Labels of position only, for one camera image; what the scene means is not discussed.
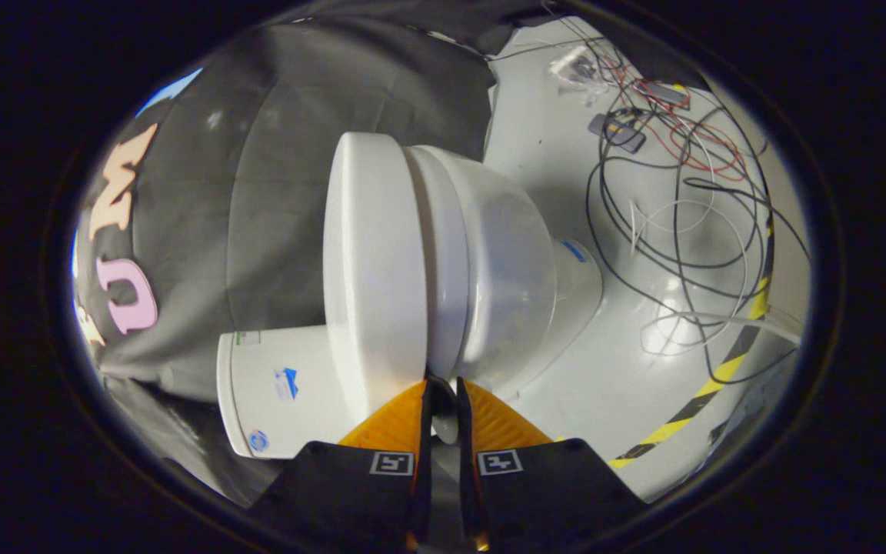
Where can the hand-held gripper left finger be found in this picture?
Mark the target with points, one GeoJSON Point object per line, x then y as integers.
{"type": "Point", "coordinates": [351, 492]}

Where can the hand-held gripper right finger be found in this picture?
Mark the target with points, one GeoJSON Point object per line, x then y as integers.
{"type": "Point", "coordinates": [543, 492]}

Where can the white toilet lid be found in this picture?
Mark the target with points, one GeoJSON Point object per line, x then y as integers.
{"type": "Point", "coordinates": [374, 269]}

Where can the white ceramic toilet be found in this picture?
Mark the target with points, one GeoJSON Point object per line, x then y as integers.
{"type": "Point", "coordinates": [508, 269]}

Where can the yellow black striped tape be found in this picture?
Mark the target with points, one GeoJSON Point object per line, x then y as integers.
{"type": "Point", "coordinates": [720, 375]}

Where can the black backdrop cloth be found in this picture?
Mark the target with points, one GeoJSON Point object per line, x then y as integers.
{"type": "Point", "coordinates": [258, 192]}

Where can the small dark electronic device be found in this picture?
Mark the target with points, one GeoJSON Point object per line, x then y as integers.
{"type": "Point", "coordinates": [620, 132]}
{"type": "Point", "coordinates": [666, 92]}

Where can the clear plastic bag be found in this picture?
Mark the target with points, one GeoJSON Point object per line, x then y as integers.
{"type": "Point", "coordinates": [577, 69]}

